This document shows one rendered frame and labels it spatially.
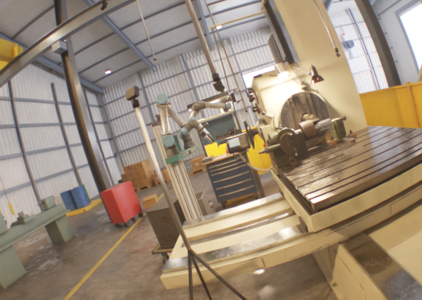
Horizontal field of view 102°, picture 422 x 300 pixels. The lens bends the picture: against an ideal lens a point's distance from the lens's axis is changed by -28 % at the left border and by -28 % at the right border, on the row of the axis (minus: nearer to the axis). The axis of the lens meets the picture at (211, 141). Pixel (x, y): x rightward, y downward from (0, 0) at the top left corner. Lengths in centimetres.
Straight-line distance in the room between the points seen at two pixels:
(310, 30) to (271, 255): 236
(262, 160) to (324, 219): 427
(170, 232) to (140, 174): 727
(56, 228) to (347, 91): 672
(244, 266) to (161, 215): 151
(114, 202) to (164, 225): 283
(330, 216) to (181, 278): 98
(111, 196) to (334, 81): 483
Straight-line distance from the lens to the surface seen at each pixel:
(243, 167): 425
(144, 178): 996
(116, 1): 673
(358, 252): 149
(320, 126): 232
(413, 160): 156
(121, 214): 555
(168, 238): 291
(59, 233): 670
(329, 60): 287
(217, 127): 468
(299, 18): 292
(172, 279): 163
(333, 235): 155
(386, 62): 721
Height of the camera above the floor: 152
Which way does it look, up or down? 3 degrees down
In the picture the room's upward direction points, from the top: 19 degrees counter-clockwise
